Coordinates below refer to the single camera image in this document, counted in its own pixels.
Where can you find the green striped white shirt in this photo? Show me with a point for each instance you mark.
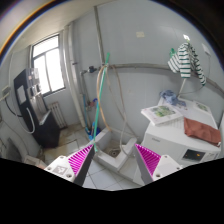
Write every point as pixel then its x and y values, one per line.
pixel 185 60

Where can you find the white lid with green print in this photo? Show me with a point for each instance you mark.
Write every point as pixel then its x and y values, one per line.
pixel 161 114

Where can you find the white washing machine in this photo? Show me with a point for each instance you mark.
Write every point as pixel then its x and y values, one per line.
pixel 169 138

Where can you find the green mop handle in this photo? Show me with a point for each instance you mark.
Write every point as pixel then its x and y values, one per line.
pixel 99 88

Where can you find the brown towel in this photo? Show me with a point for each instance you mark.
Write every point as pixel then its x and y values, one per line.
pixel 196 129

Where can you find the white tiled mop sink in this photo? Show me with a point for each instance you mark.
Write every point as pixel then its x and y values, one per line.
pixel 113 148

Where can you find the blue crumpled cloth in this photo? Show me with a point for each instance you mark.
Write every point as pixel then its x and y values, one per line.
pixel 171 98

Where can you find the horizontal grey wall pipe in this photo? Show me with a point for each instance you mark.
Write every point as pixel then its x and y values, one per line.
pixel 209 84

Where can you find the vertical grey wall pipe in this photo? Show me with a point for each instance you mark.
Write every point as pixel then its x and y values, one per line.
pixel 100 43

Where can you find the window with dark frame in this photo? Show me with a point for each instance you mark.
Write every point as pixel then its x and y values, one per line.
pixel 45 57

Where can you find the black water dispenser machine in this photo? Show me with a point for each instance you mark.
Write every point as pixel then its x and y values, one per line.
pixel 38 118

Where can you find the white radiator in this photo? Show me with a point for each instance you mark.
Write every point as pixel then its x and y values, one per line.
pixel 55 108

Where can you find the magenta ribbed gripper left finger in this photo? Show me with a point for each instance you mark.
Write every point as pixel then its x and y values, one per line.
pixel 74 167

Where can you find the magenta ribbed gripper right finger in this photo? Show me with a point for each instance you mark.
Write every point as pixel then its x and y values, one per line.
pixel 152 166

